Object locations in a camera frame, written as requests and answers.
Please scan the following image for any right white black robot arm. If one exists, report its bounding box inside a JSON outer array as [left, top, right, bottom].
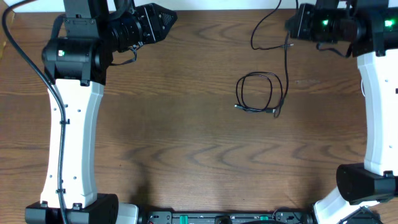
[[285, 1, 397, 223]]

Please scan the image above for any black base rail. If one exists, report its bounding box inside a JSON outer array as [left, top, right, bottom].
[[137, 208, 316, 224]]

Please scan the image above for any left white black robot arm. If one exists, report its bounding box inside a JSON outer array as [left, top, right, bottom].
[[25, 0, 177, 223]]

